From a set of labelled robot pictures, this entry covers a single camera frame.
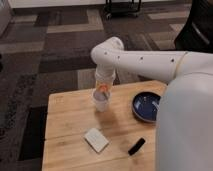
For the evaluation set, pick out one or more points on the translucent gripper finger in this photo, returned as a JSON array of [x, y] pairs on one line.
[[97, 85], [106, 94]]

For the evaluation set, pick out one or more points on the orange pepper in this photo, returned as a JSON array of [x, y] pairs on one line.
[[103, 88]]

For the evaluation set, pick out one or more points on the white sponge block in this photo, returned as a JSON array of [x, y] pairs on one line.
[[96, 139]]

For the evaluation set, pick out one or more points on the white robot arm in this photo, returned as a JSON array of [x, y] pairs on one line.
[[184, 124]]

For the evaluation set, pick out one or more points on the dark blue bowl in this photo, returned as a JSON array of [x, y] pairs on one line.
[[145, 106]]

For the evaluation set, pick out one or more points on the black rolling cart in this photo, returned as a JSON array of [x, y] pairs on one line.
[[121, 8]]

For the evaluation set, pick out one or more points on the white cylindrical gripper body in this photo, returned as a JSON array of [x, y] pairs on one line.
[[104, 75]]

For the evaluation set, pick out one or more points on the black office chair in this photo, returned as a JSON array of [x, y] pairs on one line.
[[197, 33]]

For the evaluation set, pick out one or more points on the black marker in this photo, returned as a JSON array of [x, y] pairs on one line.
[[136, 146]]

